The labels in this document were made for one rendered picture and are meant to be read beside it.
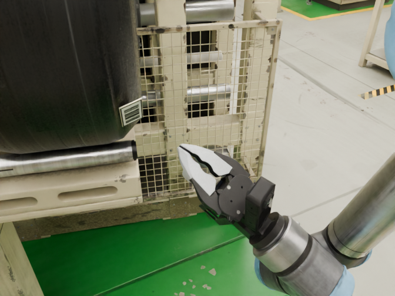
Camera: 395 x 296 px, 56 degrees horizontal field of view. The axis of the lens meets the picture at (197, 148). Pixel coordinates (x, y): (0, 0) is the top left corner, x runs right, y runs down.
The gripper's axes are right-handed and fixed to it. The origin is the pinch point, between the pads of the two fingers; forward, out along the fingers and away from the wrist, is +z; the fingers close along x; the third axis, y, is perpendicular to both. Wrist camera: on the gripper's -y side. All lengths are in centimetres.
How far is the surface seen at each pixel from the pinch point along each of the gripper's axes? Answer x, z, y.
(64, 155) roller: -10.7, 16.1, 20.7
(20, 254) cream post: -34, 12, 68
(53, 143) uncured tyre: -11.7, 17.1, 9.9
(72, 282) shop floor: -35, -8, 115
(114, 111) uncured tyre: -3.0, 12.4, 0.8
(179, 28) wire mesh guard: 42, 23, 41
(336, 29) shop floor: 315, -50, 247
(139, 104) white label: 0.7, 10.6, 1.0
